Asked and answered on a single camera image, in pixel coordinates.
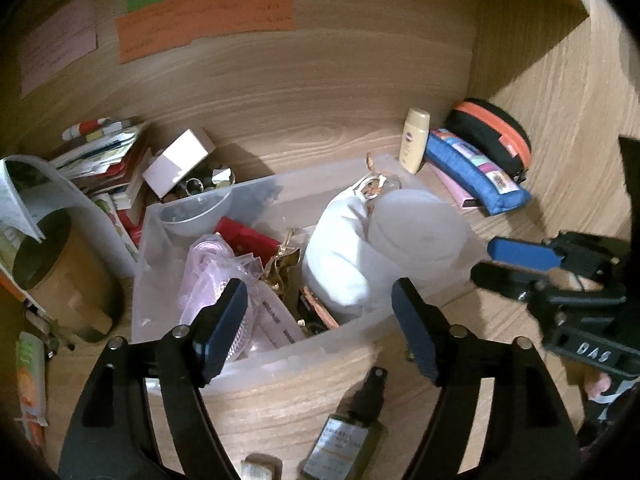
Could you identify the blue patterned pouch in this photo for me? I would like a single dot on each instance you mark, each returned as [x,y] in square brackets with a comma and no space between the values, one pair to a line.
[475,175]

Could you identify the dark green spray bottle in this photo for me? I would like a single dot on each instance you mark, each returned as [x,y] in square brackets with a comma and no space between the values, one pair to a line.
[342,435]

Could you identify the white cardboard box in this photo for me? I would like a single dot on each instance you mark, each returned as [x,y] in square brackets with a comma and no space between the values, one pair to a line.
[175,162]

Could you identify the red packets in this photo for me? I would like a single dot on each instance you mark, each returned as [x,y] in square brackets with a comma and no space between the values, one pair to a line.
[130,210]

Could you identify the pink flat packet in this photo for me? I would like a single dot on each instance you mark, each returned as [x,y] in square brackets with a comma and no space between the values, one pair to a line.
[455,187]

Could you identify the cream sunscreen bottle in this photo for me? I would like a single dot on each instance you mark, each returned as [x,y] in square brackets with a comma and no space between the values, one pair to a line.
[415,140]

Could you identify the orange paper note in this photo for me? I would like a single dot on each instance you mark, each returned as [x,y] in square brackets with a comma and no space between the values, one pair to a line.
[200,22]

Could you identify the small dark metal trinket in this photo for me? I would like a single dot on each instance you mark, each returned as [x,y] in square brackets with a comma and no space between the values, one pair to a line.
[52,332]

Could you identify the pile of small trinkets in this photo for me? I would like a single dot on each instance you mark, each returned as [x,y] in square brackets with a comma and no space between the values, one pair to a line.
[205,182]

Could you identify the red cloth pouch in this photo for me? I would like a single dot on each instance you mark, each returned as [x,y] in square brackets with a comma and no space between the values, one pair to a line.
[245,240]

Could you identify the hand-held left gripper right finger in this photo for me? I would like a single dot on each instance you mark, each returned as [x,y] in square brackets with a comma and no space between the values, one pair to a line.
[417,335]

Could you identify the black orange round case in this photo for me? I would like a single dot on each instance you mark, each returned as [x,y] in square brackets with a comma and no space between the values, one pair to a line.
[492,132]

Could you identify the pink paper note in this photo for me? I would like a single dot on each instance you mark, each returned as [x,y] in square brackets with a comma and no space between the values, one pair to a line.
[57,42]

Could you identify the brown flat box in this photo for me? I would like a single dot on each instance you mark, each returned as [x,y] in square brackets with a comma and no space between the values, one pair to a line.
[320,307]

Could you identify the brown mug with dark lid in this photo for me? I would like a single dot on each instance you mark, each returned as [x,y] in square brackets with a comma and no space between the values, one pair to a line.
[65,280]

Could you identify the white cloth pouch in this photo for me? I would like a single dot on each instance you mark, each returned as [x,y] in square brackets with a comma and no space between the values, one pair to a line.
[340,250]

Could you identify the white bowl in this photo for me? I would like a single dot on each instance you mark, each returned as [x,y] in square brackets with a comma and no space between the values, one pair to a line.
[195,215]

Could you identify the green orange tube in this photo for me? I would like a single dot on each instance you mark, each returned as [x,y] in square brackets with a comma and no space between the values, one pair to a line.
[30,380]

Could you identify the white printed paper sheet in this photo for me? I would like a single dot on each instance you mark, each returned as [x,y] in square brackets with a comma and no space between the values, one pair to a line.
[30,195]

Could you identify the gold foil wrapper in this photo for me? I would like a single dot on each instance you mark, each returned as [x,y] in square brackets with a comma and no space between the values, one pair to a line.
[282,262]

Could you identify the orange packet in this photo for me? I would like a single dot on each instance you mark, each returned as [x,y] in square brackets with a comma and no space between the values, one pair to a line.
[10,280]

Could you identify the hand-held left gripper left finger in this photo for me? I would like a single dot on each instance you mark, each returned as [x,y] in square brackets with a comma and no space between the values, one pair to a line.
[225,330]

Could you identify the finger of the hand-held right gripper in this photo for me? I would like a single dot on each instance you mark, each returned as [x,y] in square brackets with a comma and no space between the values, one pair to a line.
[522,254]
[505,280]

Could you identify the clear plastic container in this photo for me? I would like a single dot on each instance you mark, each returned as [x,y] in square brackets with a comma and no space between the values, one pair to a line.
[300,360]

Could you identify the person's right hand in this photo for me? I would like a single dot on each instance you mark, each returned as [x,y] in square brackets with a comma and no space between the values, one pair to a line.
[575,280]

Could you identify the stack of booklets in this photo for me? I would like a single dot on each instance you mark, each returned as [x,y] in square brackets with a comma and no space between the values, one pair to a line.
[105,150]

